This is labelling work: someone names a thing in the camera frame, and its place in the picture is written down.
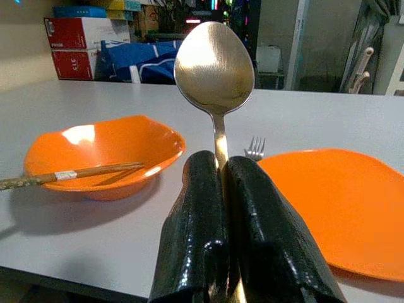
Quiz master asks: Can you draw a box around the silver metal fork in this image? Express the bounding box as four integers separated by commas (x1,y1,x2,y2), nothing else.
243,136,266,162

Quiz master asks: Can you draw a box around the wooden chopstick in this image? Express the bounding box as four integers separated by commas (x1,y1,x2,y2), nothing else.
0,163,145,192
0,161,145,190

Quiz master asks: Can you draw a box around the orange plastic bowl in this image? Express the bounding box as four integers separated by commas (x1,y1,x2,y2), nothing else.
23,115,187,202

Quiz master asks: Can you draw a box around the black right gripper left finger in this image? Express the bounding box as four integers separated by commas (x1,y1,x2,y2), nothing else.
148,150,231,303

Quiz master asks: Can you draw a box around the wide red white box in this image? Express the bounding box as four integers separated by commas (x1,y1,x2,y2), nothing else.
44,17,131,51

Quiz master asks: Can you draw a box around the white metal post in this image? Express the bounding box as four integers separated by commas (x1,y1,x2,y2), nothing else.
285,0,310,91

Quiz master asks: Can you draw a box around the umbrella with beige handle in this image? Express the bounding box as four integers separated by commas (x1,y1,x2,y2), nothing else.
339,0,392,95

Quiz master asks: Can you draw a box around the orange plastic plate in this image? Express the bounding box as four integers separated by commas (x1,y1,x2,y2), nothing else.
257,148,404,283

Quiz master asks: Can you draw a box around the blue cardboard box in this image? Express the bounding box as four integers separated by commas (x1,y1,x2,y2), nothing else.
52,5,107,19

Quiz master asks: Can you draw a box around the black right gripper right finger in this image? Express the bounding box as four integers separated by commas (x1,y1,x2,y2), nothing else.
227,156,348,303

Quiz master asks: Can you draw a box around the blue fabric bag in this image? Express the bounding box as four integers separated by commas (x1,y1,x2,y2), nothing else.
100,39,184,85

